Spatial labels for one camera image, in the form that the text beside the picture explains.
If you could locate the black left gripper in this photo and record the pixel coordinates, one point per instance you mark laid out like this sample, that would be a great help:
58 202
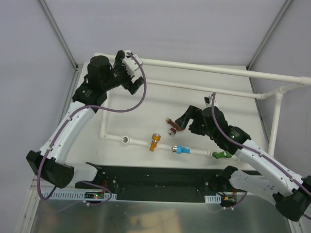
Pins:
127 79

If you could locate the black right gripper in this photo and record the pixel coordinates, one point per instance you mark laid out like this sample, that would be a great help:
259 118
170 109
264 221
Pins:
194 120

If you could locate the orange water faucet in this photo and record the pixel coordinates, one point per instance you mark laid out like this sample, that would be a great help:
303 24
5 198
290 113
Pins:
155 139

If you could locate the left aluminium frame post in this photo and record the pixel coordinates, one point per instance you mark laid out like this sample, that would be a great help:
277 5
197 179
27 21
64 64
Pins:
57 32

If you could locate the aluminium frame post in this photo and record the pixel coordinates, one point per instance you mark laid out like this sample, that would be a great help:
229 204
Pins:
270 32
57 32

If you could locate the white cable duct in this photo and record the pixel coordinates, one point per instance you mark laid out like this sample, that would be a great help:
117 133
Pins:
82 195
213 199

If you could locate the white PVC pipe frame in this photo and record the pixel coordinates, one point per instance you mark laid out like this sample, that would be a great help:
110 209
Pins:
124 139

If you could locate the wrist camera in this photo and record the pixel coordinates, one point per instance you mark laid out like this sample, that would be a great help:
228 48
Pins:
131 62
209 100

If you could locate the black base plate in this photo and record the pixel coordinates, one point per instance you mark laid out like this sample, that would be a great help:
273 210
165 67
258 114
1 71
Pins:
160 184

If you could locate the green water faucet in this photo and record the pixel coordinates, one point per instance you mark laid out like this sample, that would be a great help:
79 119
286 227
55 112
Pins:
223 154

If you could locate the right white cable duct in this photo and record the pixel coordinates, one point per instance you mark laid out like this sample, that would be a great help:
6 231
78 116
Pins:
213 199

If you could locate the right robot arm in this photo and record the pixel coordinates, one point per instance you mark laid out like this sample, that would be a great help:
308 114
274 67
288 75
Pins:
288 191

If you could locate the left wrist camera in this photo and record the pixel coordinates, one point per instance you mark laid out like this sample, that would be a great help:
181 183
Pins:
131 62

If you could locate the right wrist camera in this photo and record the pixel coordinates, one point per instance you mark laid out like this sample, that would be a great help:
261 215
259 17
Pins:
209 100

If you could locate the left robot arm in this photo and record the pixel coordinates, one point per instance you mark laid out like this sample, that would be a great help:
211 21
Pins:
49 162

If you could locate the right aluminium frame post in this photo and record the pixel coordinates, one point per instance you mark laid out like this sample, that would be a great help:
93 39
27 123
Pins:
270 32

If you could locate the blue water faucet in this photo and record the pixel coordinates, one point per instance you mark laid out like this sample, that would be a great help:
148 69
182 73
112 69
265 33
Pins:
180 150

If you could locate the left white cable duct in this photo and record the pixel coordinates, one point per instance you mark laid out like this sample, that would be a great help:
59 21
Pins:
82 195

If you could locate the brown water faucet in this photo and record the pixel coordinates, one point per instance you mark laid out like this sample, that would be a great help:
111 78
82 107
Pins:
174 127

